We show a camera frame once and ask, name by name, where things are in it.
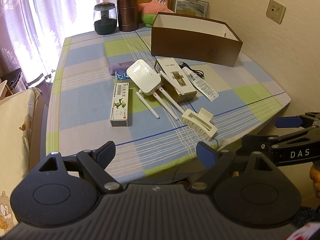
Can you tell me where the cream hair claw clip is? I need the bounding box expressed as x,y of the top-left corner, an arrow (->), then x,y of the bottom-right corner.
181,108 -> 217,141

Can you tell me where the green white medicine box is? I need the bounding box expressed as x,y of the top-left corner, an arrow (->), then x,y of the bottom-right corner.
110,82 -> 129,127

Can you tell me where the white cream tube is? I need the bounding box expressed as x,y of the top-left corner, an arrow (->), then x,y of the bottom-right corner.
182,67 -> 219,102

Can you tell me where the black usb cable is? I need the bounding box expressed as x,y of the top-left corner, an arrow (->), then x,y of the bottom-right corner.
178,62 -> 206,79

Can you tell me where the gold white carton box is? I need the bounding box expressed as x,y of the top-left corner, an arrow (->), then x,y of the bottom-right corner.
154,57 -> 197,103

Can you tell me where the blue dental floss box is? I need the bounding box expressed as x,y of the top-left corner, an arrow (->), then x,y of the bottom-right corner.
115,70 -> 130,82

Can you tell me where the purple lotion tube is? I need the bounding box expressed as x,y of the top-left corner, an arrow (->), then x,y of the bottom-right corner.
108,61 -> 134,75

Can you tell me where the white wifi repeater with antennas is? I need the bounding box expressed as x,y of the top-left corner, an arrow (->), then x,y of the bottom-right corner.
126,59 -> 185,121

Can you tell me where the person's right hand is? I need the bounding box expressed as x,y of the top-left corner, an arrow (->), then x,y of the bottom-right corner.
310,165 -> 320,199

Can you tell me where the cartoon print cushion chair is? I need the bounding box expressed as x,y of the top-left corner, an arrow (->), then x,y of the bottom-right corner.
1,88 -> 41,236

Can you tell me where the brown cardboard storage box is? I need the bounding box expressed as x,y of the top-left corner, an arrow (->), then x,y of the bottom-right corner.
151,12 -> 243,67

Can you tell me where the dark green glass humidifier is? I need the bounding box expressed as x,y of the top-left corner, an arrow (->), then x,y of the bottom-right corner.
93,2 -> 117,35

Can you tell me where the framed sand picture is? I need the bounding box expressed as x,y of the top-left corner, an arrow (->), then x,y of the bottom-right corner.
172,0 -> 209,18

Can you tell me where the sheer purple curtain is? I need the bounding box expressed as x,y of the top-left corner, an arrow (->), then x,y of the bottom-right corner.
0,0 -> 104,88

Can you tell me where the brown metal canister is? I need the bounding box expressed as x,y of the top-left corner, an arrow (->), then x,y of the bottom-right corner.
117,0 -> 138,32

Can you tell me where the pink starfish plush toy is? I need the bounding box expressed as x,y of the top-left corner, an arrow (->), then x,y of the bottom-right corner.
138,0 -> 174,28

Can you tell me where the beige network wall plate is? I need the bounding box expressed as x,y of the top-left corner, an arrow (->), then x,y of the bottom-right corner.
266,0 -> 286,24

